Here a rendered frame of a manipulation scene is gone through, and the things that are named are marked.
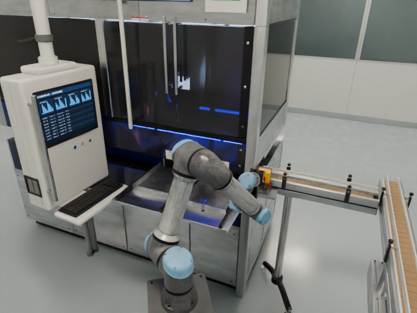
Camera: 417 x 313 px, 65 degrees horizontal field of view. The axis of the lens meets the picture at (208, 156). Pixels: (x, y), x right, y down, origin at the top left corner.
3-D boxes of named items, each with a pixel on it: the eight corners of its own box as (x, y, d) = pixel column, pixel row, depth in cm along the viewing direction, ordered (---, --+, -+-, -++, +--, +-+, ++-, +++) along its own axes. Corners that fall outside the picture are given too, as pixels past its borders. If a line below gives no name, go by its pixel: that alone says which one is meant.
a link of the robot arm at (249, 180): (233, 185, 151) (241, 169, 149) (239, 184, 161) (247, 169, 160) (249, 194, 148) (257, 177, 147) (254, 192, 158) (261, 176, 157)
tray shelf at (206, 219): (155, 167, 227) (154, 164, 226) (252, 188, 203) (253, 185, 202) (111, 202, 187) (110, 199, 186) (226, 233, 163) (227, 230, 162)
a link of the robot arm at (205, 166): (221, 154, 112) (278, 211, 145) (203, 143, 120) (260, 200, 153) (200, 180, 111) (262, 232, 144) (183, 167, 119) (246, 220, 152)
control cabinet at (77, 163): (90, 169, 235) (72, 56, 202) (110, 175, 228) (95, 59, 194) (26, 204, 194) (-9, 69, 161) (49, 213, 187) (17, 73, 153)
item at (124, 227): (100, 177, 387) (90, 105, 349) (273, 220, 317) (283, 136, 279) (28, 226, 303) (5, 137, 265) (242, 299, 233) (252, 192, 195)
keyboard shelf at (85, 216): (99, 179, 227) (99, 176, 226) (131, 189, 216) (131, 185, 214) (44, 213, 190) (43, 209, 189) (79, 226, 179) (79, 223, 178)
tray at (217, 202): (206, 177, 211) (206, 172, 210) (244, 185, 202) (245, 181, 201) (182, 204, 183) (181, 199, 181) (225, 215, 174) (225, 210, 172)
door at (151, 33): (114, 116, 215) (103, 19, 190) (177, 127, 199) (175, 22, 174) (113, 117, 215) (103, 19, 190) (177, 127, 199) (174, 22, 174)
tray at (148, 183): (161, 166, 225) (161, 161, 223) (195, 173, 216) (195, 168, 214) (132, 189, 196) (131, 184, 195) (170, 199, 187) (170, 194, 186)
